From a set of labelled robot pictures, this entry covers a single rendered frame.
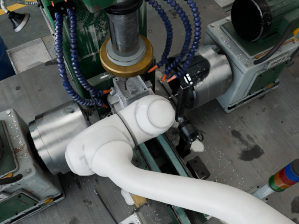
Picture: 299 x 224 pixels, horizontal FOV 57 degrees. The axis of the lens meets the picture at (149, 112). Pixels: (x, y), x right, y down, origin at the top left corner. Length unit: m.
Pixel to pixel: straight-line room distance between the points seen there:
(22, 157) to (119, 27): 0.54
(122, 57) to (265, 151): 0.85
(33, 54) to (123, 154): 1.81
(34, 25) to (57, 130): 2.25
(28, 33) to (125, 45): 2.32
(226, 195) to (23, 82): 1.36
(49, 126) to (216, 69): 0.68
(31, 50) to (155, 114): 1.85
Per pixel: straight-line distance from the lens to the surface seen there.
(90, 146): 0.66
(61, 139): 1.02
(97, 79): 1.13
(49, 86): 1.60
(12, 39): 3.13
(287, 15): 1.20
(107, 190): 1.29
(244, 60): 1.21
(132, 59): 0.90
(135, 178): 0.58
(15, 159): 1.03
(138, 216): 0.99
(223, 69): 1.18
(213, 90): 1.18
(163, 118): 0.65
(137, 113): 0.67
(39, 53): 2.35
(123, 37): 0.84
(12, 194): 1.08
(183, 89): 0.96
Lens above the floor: 2.04
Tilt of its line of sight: 61 degrees down
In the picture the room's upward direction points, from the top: 1 degrees counter-clockwise
